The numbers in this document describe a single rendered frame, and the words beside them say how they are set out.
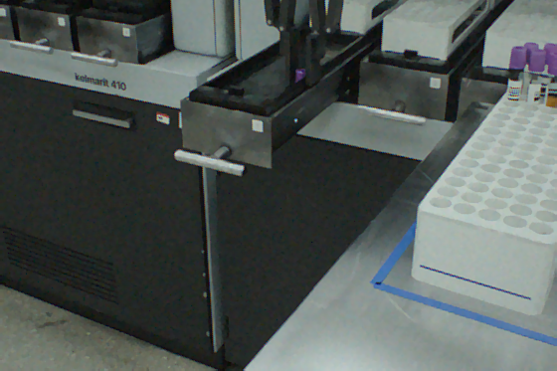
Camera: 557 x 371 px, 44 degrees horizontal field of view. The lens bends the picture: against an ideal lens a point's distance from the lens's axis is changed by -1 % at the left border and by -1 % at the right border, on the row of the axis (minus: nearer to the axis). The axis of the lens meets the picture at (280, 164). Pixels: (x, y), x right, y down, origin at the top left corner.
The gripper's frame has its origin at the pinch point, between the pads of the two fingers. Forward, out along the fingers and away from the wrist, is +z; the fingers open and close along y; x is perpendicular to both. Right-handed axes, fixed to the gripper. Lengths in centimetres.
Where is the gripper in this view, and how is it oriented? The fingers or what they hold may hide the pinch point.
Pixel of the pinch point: (302, 57)
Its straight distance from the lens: 96.4
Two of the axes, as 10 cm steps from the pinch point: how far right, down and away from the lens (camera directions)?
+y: -8.9, -2.1, 4.1
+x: -4.6, 4.1, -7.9
